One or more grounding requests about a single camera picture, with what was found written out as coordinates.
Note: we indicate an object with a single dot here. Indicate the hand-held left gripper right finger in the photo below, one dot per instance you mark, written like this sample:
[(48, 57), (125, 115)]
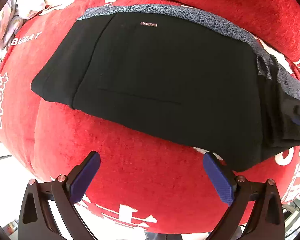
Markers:
[(218, 180)]

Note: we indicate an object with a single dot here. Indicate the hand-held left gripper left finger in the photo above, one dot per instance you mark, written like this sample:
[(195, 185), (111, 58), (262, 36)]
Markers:
[(86, 177)]

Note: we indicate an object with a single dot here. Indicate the white floral cloth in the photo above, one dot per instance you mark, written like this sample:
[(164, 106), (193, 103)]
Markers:
[(17, 17)]

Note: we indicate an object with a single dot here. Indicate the red printed blanket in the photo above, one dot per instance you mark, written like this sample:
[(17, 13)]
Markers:
[(140, 180)]

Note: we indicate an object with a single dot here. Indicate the person's legs in dark jeans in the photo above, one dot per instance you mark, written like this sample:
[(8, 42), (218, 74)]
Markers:
[(162, 236)]

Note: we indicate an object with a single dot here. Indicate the black pants with blue trim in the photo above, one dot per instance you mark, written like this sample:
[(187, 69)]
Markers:
[(165, 80)]

